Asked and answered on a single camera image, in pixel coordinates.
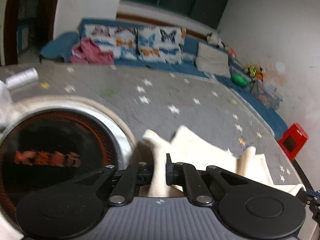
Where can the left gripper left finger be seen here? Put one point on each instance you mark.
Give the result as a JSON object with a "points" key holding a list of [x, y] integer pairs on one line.
{"points": [[73, 208]]}

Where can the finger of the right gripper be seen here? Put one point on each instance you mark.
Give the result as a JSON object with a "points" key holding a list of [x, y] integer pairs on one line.
{"points": [[311, 199]]}

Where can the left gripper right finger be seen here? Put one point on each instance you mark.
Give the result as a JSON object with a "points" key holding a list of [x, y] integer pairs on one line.
{"points": [[245, 207]]}

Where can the cream sweatshirt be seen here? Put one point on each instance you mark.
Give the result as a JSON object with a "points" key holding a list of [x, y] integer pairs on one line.
{"points": [[187, 147]]}

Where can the red plastic stool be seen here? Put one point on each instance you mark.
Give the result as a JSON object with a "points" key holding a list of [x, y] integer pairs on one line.
{"points": [[293, 140]]}

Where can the black round induction cooktop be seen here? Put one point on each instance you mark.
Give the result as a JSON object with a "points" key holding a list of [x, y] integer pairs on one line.
{"points": [[51, 147]]}

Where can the clear plastic toy box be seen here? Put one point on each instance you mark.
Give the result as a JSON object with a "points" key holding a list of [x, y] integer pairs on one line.
{"points": [[266, 94]]}

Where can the pink white tissue pack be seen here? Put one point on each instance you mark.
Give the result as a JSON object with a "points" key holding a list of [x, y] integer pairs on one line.
{"points": [[5, 104]]}

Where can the green round toy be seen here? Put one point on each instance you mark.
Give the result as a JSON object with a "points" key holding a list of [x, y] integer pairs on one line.
{"points": [[239, 80]]}

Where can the yellow orange plush toys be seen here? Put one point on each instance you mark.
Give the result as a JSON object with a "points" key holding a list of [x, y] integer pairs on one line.
{"points": [[254, 71]]}

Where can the white remote control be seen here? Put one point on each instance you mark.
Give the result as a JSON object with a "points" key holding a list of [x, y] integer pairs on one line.
{"points": [[21, 79]]}

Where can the grey plain pillow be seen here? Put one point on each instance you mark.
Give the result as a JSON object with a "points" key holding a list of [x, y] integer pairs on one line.
{"points": [[212, 61]]}

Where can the pink garment on sofa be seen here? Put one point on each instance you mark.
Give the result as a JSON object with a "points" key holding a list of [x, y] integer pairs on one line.
{"points": [[91, 53]]}

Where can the blue corner sofa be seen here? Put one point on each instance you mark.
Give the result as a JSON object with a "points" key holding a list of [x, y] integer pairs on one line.
{"points": [[61, 48]]}

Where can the left butterfly pillow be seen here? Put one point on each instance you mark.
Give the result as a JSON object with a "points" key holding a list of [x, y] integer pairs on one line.
{"points": [[122, 41]]}

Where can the butterfly pillow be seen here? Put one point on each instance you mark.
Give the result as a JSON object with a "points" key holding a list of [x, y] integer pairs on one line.
{"points": [[122, 41], [161, 44]]}

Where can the black white plush toy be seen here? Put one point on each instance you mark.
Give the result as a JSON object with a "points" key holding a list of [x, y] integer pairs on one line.
{"points": [[214, 40]]}

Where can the right butterfly pillow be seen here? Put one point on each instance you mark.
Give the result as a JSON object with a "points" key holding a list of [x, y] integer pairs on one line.
{"points": [[161, 44]]}

